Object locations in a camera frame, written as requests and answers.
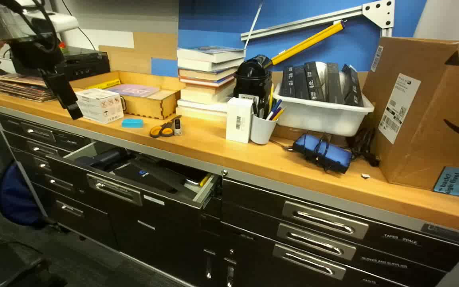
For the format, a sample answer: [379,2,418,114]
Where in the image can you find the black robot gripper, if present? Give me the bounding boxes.
[7,34,82,120]

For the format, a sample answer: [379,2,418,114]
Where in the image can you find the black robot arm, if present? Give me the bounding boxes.
[0,0,82,120]

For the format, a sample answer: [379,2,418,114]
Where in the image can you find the small blue flat object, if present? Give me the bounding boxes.
[120,118,143,130]

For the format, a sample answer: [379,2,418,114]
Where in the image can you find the open black drawer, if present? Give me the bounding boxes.
[47,142,219,209]

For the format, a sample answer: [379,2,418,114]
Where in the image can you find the black drawer cabinet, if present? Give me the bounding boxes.
[0,110,459,287]

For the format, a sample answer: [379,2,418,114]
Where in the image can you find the stack of flat boards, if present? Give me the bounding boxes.
[0,74,52,103]

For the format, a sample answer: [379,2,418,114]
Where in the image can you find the white small cardboard box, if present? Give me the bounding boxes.
[76,90,124,125]

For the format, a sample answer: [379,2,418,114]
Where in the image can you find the wooden laser-cut tray box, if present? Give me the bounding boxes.
[71,71,184,120]

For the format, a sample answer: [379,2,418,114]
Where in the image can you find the blue bag on floor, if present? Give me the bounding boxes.
[0,162,44,228]

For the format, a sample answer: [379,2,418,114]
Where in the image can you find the stack of books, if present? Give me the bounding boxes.
[176,47,243,115]

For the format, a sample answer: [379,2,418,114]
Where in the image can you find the white rectangular box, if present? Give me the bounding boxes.
[226,98,253,144]

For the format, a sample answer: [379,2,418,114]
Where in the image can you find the black tape dispenser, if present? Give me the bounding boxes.
[234,55,272,98]

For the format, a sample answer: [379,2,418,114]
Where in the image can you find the white pen cup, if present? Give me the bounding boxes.
[249,117,275,146]

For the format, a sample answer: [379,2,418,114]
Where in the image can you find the white plastic bin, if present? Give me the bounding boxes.
[273,87,374,138]

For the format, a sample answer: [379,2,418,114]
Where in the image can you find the blue black folded pouch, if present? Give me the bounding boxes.
[292,134,351,174]

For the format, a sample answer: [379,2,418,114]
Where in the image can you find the yellow rod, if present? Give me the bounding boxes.
[270,21,343,66]

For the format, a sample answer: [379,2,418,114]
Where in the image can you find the large cardboard shipping box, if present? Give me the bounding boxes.
[363,37,459,193]

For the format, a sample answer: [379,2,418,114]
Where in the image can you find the blue sticky note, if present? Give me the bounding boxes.
[433,166,459,197]

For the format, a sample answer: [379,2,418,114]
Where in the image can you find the white metal bracket rail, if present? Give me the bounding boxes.
[240,0,394,40]

